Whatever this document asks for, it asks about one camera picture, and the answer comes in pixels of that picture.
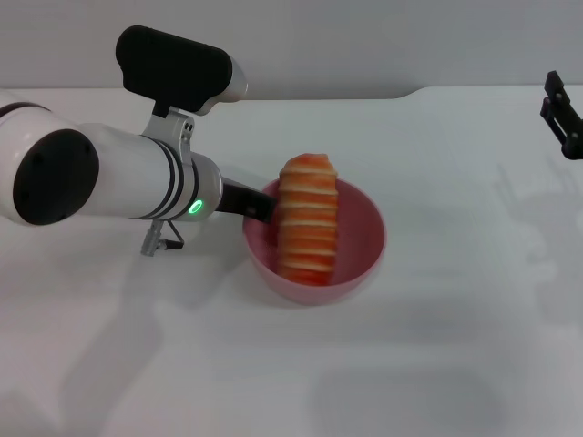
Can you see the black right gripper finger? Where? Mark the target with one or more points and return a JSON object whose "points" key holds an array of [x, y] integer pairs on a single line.
{"points": [[562, 123]]}

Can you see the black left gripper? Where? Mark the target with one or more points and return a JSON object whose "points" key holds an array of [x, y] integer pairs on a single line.
{"points": [[232, 196]]}

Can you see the orange ridged bread roll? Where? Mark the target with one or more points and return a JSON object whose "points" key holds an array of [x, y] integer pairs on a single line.
{"points": [[307, 218]]}

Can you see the pink plastic bowl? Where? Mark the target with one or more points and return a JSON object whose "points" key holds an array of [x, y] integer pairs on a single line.
{"points": [[355, 255]]}

